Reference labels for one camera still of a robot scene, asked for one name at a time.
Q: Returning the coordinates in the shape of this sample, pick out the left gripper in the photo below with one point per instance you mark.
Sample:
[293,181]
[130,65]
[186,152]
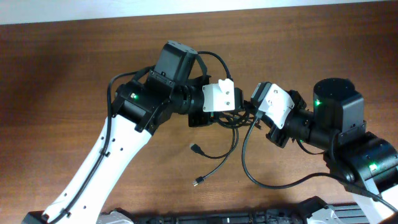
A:
[202,117]

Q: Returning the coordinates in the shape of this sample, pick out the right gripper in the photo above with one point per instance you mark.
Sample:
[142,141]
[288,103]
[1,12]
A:
[278,137]

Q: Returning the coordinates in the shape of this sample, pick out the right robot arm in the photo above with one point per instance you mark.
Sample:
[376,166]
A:
[337,126]

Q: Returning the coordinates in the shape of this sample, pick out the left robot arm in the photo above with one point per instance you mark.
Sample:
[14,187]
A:
[135,111]

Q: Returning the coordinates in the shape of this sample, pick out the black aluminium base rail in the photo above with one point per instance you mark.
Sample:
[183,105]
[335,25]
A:
[311,210]

